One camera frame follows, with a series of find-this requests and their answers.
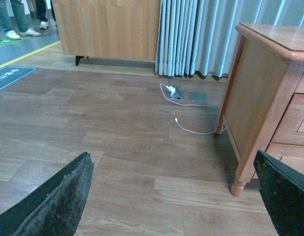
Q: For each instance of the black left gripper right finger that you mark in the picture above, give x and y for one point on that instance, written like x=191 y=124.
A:
x=282 y=191

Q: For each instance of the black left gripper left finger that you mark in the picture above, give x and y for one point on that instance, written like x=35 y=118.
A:
x=55 y=208

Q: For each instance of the wooden drawer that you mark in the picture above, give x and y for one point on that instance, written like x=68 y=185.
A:
x=291 y=127
x=291 y=155

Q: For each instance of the wooden nightstand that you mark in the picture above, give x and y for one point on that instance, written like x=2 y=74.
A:
x=266 y=71

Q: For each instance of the closed floor socket plate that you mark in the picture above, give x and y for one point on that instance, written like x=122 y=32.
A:
x=199 y=97

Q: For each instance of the open floor socket box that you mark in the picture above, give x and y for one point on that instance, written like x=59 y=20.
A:
x=175 y=93

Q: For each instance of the grey-blue curtain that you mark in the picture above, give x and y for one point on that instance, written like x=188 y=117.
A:
x=200 y=35

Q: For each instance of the light wooden cabinet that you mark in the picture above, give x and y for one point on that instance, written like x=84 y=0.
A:
x=109 y=29

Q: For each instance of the person in grey jeans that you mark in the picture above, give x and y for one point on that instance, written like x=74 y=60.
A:
x=19 y=15

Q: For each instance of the person in dark trousers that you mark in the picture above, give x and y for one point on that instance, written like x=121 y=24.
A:
x=41 y=10

